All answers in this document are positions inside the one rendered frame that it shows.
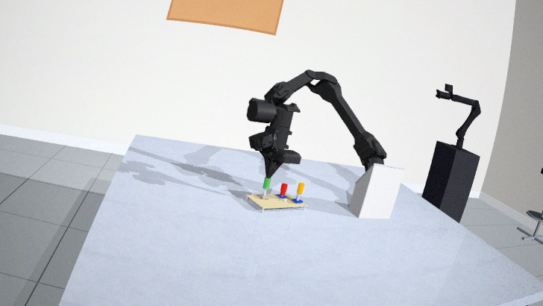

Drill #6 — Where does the cream board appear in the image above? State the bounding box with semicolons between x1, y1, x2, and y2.
246;177;307;213

